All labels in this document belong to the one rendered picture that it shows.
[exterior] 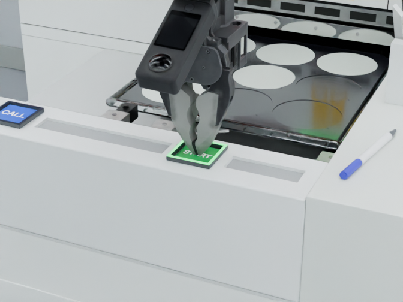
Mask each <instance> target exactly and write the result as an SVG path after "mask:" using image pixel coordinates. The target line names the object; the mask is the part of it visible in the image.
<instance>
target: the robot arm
mask: <svg viewBox="0 0 403 302"><path fill-rule="evenodd" d="M238 25H239V26H238ZM243 36H244V49H243V56H242V57H241V38H242V37H243ZM247 43H248V21H244V20H236V19H235V18H234V0H173V2H172V4H171V6H170V8H169V10H168V12H167V13H166V15H165V17H164V19H163V21H162V22H161V24H160V27H159V28H158V30H157V32H156V34H155V36H154V38H153V39H152V41H151V43H150V45H149V47H148V49H147V51H146V53H145V55H144V56H143V58H142V60H141V62H140V64H139V66H138V67H137V69H136V71H135V76H136V79H137V83H138V86H139V87H140V88H144V89H149V90H154V91H157V92H159V93H160V96H161V99H162V101H163V103H164V106H165V108H166V111H167V114H168V115H169V116H170V117H171V119H172V122H173V124H174V126H175V128H176V130H177V132H178V133H179V135H180V136H181V139H182V140H183V141H184V143H185V144H186V146H187V147H188V148H189V150H190V151H191V153H192V154H193V155H199V156H201V155H202V154H203V153H204V152H205V151H206V150H207V149H208V148H209V147H210V145H211V144H212V143H213V141H214V139H215V137H216V135H217V133H218V131H219V129H220V127H221V125H222V121H223V120H224V118H225V116H226V114H227V112H228V108H229V106H230V104H231V102H232V100H233V97H234V92H235V82H234V80H233V77H232V76H231V75H232V71H233V67H235V66H236V65H237V68H238V69H241V68H242V67H243V66H244V65H245V64H246V63H247ZM193 83H196V84H200V85H201V86H202V88H203V89H204V90H206V91H204V92H203V93H202V94H201V95H199V94H198V93H195V91H194V90H193ZM208 88H209V89H208ZM207 89H208V90H207ZM198 113H199V116H200V120H199V123H198V125H197V127H196V129H197V135H196V132H195V129H194V126H195V123H196V120H195V118H196V116H197V114H198Z"/></svg>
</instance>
